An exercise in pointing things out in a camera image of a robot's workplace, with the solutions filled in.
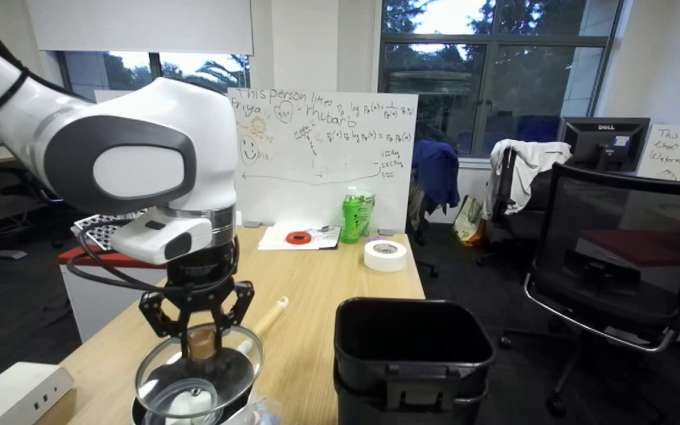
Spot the black computer monitor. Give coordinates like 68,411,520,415
559,116,655,174

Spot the clear bluish plastic bag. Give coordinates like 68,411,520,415
230,397,283,425

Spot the white roller blind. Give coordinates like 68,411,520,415
24,0,255,56

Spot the glass lid with wooden knob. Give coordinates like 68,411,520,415
132,319,266,419

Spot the green plastic bottle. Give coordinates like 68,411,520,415
337,184,379,246

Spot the white tape roll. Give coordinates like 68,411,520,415
362,237,412,273

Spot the whiteboard with smiley drawing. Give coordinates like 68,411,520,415
227,86,421,233

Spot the empty black plastic bin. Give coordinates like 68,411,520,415
334,294,499,425

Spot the white cutting board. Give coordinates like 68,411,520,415
255,222,342,255

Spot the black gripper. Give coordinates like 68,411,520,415
137,237,258,339

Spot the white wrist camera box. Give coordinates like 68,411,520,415
111,206,218,266

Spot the dark blue jacket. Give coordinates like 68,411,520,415
408,138,464,217

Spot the white jacket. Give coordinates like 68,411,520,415
487,137,573,220

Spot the small whiteboard with writing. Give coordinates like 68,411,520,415
636,123,680,210

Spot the white pot with wooden handle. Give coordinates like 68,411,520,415
127,294,292,425

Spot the beige tote bag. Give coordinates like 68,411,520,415
452,193,491,248

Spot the white control box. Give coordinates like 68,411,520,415
0,360,76,425

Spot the white cup inside pot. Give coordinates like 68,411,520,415
160,386,224,425

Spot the black mesh office chair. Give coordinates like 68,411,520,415
499,162,680,419

